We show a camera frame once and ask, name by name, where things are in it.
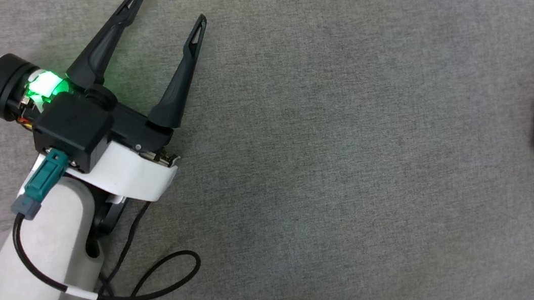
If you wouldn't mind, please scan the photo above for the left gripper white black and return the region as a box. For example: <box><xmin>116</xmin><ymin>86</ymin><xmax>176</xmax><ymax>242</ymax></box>
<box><xmin>0</xmin><ymin>0</ymin><xmax>210</xmax><ymax>207</ymax></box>

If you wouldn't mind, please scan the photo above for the teal left camera connector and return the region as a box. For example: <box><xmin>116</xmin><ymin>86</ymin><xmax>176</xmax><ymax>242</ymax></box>
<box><xmin>10</xmin><ymin>145</ymin><xmax>70</xmax><ymax>224</ymax></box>

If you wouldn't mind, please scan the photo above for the thin black cable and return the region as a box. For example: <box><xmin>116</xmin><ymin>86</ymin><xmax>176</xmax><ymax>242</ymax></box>
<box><xmin>5</xmin><ymin>213</ymin><xmax>108</xmax><ymax>300</ymax></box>
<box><xmin>88</xmin><ymin>195</ymin><xmax>208</xmax><ymax>300</ymax></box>

